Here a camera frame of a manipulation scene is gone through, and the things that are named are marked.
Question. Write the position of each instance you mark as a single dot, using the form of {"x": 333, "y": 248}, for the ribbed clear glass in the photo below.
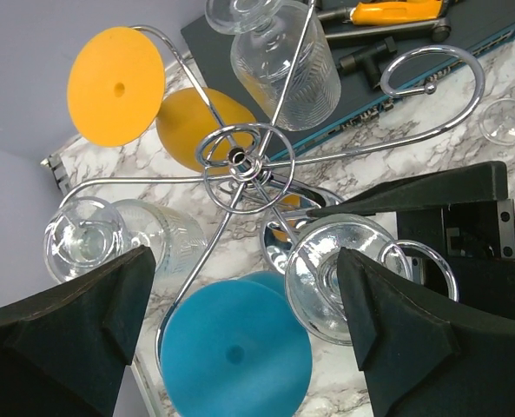
{"x": 311, "y": 279}
{"x": 279, "y": 54}

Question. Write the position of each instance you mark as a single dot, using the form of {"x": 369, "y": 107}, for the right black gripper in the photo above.
{"x": 465, "y": 216}

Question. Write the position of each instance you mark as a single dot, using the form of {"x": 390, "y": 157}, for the clear wine glass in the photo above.
{"x": 87, "y": 232}

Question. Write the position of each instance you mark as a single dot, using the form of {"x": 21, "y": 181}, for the yellow plastic wine glass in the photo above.
{"x": 116, "y": 91}

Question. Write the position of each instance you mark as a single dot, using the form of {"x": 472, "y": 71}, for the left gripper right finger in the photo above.
{"x": 423, "y": 354}

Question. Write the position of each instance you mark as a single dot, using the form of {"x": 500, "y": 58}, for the black T-handle tool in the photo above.
{"x": 367, "y": 61}

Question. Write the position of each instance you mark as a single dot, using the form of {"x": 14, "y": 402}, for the orange black screwdriver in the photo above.
{"x": 395, "y": 12}

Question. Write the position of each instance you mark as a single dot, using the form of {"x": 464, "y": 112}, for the clear plastic cup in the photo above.
{"x": 497, "y": 122}

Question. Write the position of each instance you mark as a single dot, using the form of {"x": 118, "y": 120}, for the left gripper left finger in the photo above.
{"x": 63, "y": 351}

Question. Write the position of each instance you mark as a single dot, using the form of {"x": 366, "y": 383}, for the blue plastic goblet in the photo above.
{"x": 234, "y": 348}

